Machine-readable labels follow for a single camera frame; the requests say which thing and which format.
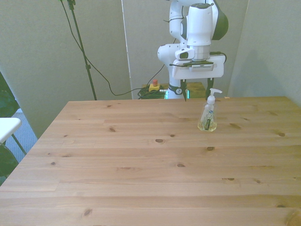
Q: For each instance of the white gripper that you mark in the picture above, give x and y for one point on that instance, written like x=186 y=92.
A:
x=218 y=68

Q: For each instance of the clear sanitizer pump bottle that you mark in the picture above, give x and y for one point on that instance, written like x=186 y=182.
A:
x=208 y=120

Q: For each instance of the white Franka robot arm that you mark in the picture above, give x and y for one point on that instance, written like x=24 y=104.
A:
x=200 y=23

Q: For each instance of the yellow emergency stop button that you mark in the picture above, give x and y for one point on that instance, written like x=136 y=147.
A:
x=154 y=87

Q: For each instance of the grey partition panel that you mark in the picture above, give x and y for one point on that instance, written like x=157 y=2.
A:
x=145 y=35

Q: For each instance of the black tripod stand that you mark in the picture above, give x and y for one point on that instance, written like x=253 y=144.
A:
x=81 y=44

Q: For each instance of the dark chair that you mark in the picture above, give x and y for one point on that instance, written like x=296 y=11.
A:
x=7 y=103

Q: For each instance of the white side table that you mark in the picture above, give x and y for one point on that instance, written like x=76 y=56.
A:
x=8 y=127

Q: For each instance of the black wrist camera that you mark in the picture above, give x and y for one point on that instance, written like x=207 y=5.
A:
x=202 y=67

